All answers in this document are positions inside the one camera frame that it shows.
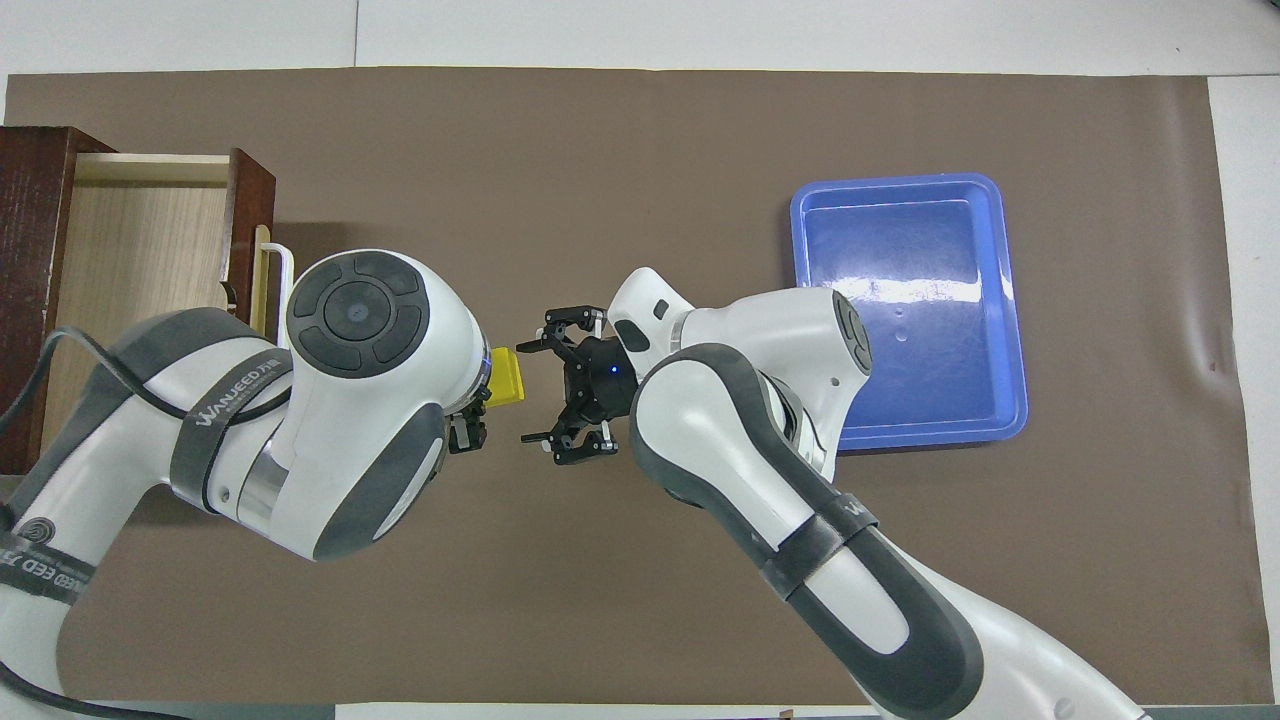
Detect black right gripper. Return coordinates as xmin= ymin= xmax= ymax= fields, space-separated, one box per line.
xmin=514 ymin=304 xmax=639 ymax=469

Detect yellow cube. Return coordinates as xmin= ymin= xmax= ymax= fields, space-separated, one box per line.
xmin=487 ymin=346 xmax=529 ymax=408

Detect brown paper table mat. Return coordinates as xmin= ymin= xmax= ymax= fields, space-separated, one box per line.
xmin=0 ymin=67 xmax=1273 ymax=704

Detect white drawer handle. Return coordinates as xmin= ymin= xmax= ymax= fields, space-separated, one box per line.
xmin=255 ymin=240 xmax=298 ymax=347

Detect blue plastic tray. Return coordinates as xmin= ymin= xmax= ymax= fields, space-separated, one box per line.
xmin=789 ymin=172 xmax=1030 ymax=453

